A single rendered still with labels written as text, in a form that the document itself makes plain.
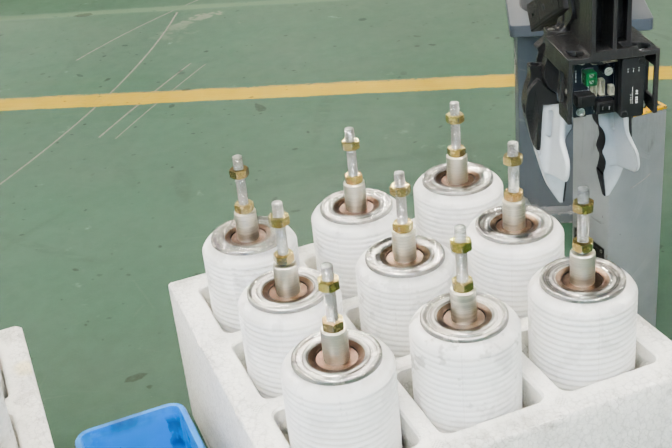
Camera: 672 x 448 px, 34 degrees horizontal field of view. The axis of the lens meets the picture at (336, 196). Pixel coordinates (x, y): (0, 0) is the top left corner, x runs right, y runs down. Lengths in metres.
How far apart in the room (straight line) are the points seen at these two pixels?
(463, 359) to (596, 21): 0.29
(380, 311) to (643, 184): 0.35
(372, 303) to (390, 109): 1.02
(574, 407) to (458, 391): 0.10
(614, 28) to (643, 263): 0.48
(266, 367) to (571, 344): 0.27
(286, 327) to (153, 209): 0.81
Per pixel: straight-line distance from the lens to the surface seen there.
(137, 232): 1.69
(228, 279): 1.08
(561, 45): 0.86
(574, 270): 0.98
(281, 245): 0.97
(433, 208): 1.14
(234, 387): 1.01
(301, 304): 0.97
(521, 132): 1.57
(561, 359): 0.99
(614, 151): 0.94
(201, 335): 1.09
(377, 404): 0.89
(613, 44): 0.84
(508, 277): 1.06
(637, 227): 1.23
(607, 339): 0.98
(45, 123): 2.18
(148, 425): 1.11
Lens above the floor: 0.77
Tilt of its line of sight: 27 degrees down
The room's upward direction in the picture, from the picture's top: 6 degrees counter-clockwise
